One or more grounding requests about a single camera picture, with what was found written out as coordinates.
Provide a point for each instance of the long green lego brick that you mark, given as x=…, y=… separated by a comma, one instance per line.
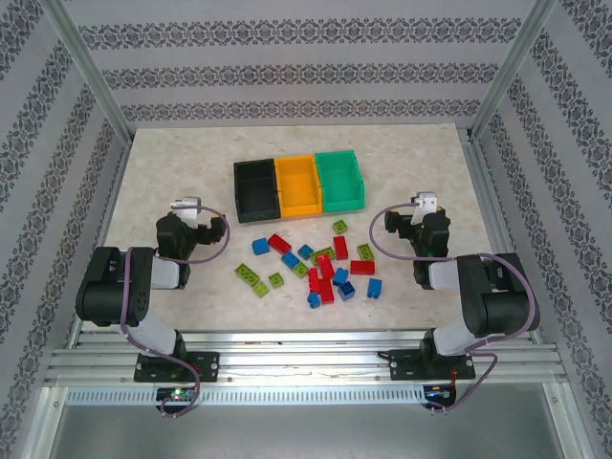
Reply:
x=247, y=274
x=321, y=254

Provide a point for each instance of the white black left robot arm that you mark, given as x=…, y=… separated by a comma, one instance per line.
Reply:
x=110, y=287

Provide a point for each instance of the black plastic bin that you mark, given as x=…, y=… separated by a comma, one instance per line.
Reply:
x=253, y=191

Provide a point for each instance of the yellow plastic bin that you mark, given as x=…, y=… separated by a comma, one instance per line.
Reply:
x=299, y=186

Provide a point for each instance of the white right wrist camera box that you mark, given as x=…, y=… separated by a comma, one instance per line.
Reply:
x=428, y=203

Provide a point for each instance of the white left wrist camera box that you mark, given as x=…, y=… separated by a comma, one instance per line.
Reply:
x=189, y=210

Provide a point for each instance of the green plastic bin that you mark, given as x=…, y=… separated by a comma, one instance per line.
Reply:
x=339, y=181

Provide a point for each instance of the blue lego brick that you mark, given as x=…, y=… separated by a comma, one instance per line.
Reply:
x=346, y=290
x=313, y=299
x=290, y=259
x=305, y=251
x=375, y=287
x=340, y=275
x=260, y=246

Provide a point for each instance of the small circuit board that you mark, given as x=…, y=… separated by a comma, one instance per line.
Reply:
x=178, y=395
x=437, y=393

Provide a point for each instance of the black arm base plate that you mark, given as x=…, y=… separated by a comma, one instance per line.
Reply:
x=208, y=365
x=401, y=365

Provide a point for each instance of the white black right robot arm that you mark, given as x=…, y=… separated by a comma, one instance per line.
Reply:
x=502, y=306

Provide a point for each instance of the aluminium frame post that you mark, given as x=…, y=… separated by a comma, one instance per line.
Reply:
x=509, y=67
x=90, y=67

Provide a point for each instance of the grey metal panel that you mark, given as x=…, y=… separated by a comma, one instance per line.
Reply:
x=306, y=435

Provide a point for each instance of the aluminium table side rail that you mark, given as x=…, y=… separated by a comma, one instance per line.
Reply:
x=485, y=191
x=114, y=191

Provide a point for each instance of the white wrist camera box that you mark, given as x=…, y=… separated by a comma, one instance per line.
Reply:
x=428, y=203
x=189, y=210

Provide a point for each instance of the aluminium rail beam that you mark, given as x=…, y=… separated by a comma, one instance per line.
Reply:
x=306, y=363

